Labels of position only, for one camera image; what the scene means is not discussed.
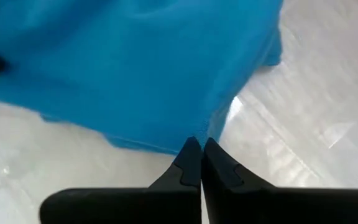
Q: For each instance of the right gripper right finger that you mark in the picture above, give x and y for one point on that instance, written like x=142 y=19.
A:
x=275 y=207

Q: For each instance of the blue garment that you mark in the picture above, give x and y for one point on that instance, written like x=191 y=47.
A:
x=135 y=62

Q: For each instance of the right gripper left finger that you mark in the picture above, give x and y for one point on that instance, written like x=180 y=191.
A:
x=129 y=207

